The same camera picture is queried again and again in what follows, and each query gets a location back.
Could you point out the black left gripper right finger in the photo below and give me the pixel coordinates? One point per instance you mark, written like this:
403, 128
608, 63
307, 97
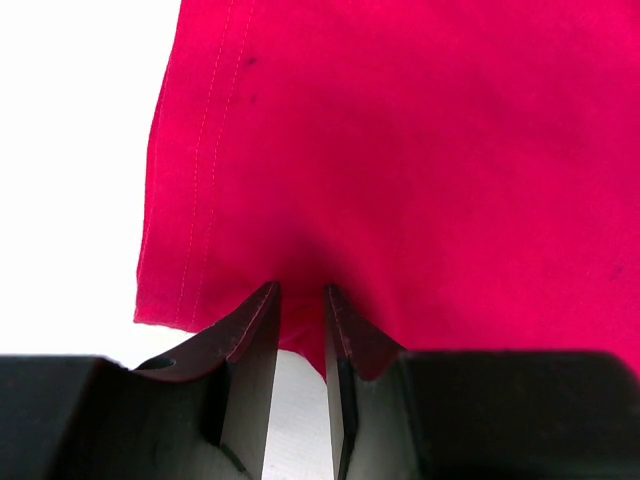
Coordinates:
402, 414

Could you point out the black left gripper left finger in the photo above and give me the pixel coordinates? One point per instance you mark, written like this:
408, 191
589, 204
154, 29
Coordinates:
197, 411

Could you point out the crimson red t shirt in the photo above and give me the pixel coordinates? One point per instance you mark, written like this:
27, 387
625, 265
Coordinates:
467, 172

